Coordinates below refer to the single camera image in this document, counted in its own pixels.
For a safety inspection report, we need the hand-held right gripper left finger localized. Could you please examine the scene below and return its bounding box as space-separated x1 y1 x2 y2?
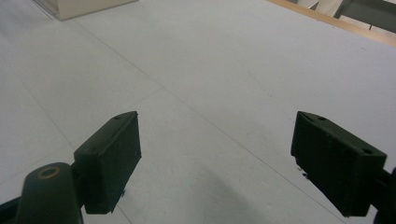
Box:
73 110 143 216

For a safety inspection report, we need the beige box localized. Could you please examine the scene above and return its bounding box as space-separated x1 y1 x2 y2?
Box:
33 0 138 21

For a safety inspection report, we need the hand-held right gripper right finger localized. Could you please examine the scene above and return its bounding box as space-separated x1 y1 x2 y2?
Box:
290 110 389 217

